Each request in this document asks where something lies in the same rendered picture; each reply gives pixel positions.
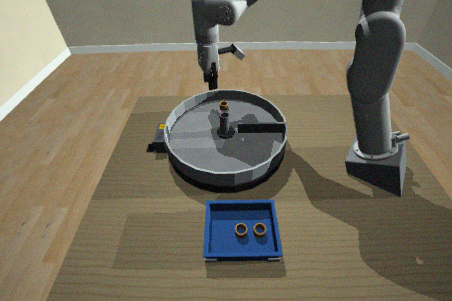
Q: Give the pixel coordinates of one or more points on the bronze bushing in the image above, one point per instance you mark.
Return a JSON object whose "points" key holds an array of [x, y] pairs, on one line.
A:
{"points": [[223, 105], [238, 235], [259, 235]]}

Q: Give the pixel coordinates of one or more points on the blue crate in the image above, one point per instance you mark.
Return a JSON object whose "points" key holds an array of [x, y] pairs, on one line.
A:
{"points": [[220, 241]]}

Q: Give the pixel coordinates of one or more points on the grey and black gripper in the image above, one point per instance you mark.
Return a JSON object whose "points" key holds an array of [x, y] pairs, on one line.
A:
{"points": [[208, 60]]}

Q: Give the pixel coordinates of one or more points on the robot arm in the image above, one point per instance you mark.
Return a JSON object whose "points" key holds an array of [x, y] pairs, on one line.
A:
{"points": [[380, 39]]}

